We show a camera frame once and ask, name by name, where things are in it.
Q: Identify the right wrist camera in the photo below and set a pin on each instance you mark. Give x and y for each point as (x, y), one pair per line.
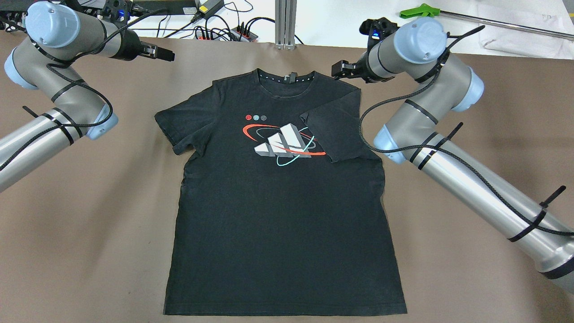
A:
(377, 30)

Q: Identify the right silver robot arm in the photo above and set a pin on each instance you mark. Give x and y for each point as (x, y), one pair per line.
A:
(404, 130)

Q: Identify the black power adapter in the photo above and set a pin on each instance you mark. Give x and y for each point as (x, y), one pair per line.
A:
(210, 7)

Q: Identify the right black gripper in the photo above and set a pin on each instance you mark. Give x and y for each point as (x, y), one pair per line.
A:
(361, 68)

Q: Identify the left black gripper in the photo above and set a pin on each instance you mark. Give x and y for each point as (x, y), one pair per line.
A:
(129, 46)

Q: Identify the red black usb hub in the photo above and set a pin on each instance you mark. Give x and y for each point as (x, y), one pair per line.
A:
(235, 34)

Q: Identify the green handled grabber tool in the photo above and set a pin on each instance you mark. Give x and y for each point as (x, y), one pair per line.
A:
(425, 10)

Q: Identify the black printed t-shirt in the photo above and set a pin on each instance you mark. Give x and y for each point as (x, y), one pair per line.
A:
(280, 208)

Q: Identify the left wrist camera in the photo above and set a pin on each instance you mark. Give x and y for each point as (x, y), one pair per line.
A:
(117, 10)

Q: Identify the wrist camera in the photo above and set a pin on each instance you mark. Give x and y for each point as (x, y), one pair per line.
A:
(377, 30)
(117, 10)

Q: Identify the aluminium frame post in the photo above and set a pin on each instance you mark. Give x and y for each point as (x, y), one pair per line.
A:
(285, 22)

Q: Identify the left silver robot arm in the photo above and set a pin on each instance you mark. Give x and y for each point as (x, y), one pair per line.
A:
(57, 36)

